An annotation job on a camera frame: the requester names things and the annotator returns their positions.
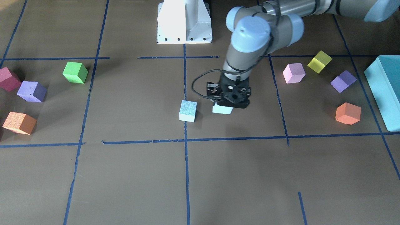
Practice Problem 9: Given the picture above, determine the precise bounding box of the green foam block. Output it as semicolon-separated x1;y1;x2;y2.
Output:
62;62;88;84

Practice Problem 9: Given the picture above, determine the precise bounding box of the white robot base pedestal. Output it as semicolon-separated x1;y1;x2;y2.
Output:
156;0;213;44

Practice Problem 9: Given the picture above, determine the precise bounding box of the dark red foam block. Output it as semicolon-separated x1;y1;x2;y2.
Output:
0;67;22;92

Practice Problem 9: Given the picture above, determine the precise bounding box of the light blue foam block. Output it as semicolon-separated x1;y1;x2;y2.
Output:
179;100;197;123

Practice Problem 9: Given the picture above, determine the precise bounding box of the teal plastic bin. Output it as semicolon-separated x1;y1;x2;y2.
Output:
364;55;400;132

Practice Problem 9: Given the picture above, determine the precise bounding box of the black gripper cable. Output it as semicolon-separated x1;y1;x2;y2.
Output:
192;69;241;100

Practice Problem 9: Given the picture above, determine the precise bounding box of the pink foam block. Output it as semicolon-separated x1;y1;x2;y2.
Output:
283;63;306;84

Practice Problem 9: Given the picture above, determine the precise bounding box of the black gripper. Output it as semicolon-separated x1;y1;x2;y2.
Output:
206;73;251;109

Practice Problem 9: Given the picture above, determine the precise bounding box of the yellow foam block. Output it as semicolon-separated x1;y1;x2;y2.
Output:
307;50;332;73

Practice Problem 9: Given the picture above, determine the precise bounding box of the purple foam block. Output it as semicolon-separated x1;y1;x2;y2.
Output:
17;81;47;103
330;70;357;93

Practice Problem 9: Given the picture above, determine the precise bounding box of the orange foam block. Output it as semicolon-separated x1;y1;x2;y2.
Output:
2;112;37;135
335;102;361;125

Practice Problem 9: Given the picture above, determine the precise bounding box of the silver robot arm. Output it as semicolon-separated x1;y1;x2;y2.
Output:
204;0;399;108

